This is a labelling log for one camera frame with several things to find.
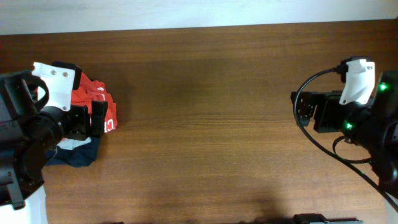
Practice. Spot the folded red soccer shirt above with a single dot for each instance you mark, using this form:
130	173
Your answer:
111	118

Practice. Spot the orange soccer t-shirt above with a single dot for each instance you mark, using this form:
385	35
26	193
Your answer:
90	93

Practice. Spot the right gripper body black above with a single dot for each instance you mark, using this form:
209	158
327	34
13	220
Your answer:
332	118

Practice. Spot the grey folded garment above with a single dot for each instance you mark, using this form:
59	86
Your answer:
70	144

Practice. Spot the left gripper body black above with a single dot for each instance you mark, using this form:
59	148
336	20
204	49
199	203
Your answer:
76	124

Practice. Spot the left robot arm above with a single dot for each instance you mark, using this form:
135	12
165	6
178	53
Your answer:
30	132

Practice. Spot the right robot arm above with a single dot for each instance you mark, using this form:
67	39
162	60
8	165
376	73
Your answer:
372	127

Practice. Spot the dark navy folded garment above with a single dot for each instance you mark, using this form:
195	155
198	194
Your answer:
81	156

